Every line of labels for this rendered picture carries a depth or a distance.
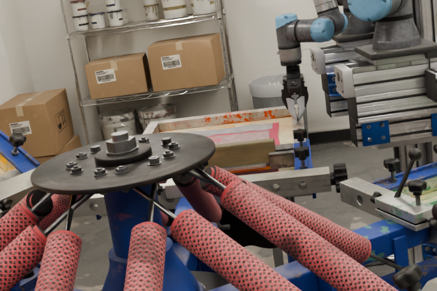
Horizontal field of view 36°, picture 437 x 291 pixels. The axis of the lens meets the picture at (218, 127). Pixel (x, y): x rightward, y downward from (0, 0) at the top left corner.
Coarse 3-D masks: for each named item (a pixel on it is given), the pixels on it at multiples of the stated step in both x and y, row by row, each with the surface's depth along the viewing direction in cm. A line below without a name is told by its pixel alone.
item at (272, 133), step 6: (276, 126) 239; (246, 132) 237; (252, 132) 236; (258, 132) 235; (264, 132) 234; (270, 132) 233; (276, 132) 232; (222, 138) 234; (228, 138) 233; (234, 138) 232; (240, 138) 231; (246, 138) 230; (252, 138) 229; (258, 138) 228; (264, 138) 227; (276, 138) 225; (276, 144) 219; (252, 174) 196
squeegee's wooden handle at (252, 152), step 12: (216, 144) 194; (228, 144) 192; (240, 144) 191; (252, 144) 191; (264, 144) 191; (216, 156) 193; (228, 156) 193; (240, 156) 192; (252, 156) 192; (264, 156) 192
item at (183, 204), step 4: (180, 200) 162; (184, 200) 162; (180, 204) 160; (184, 204) 160; (188, 204) 159; (176, 208) 158; (180, 208) 158; (184, 208) 157; (188, 208) 157; (192, 208) 156; (176, 212) 155
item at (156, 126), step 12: (264, 108) 250; (276, 108) 248; (168, 120) 254; (180, 120) 252; (192, 120) 251; (204, 120) 251; (216, 120) 250; (228, 120) 250; (240, 120) 250; (252, 120) 249; (300, 120) 229; (144, 132) 244; (156, 132) 248
